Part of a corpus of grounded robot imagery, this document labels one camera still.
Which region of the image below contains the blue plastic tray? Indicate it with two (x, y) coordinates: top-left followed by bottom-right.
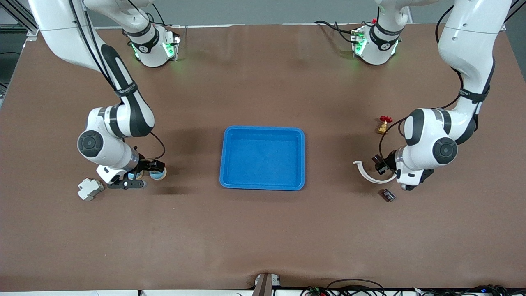
(219, 125), (305, 191)

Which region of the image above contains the white half-round pipe clamp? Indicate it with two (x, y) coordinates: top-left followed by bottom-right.
(353, 160), (398, 184)

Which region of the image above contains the white circuit breaker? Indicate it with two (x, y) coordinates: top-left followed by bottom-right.
(77, 178), (105, 201)

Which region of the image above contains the brown table cover sheet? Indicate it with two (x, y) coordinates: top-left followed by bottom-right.
(0, 23), (526, 290)

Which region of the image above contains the brass valve red handle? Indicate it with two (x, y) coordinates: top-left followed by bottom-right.
(376, 116), (393, 136)

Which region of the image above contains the black cable bundle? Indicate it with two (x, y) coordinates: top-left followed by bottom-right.
(299, 278), (526, 296)

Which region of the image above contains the black base cable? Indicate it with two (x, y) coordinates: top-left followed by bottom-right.
(314, 18), (372, 45)

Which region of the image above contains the aluminium frame post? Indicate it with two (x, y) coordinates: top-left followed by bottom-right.
(0, 0), (39, 42)

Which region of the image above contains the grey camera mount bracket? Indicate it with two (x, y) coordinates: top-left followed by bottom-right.
(253, 273), (281, 296)

